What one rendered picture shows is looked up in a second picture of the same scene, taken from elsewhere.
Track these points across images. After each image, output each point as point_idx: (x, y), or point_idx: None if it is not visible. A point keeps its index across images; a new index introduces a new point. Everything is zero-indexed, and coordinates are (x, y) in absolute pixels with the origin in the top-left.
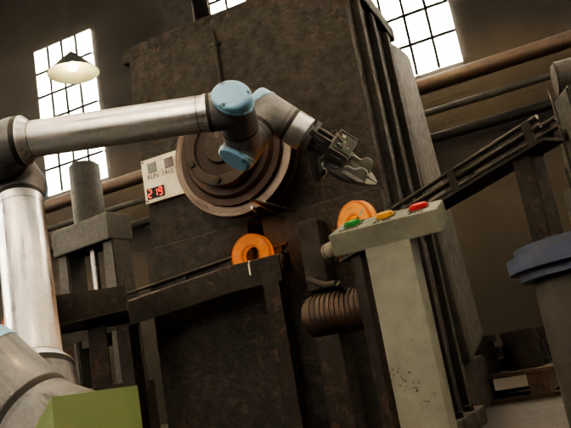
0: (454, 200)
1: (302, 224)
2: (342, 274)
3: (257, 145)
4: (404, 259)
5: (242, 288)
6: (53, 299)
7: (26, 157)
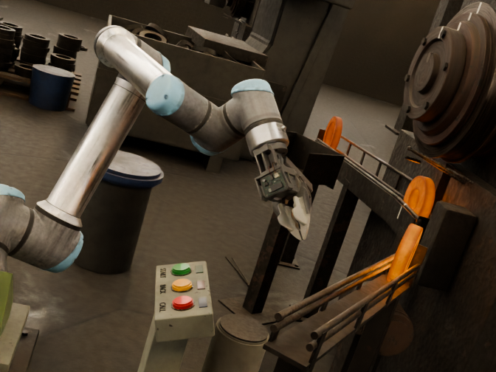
0: None
1: (438, 205)
2: (457, 281)
3: (209, 140)
4: (152, 336)
5: (389, 224)
6: (87, 175)
7: (108, 63)
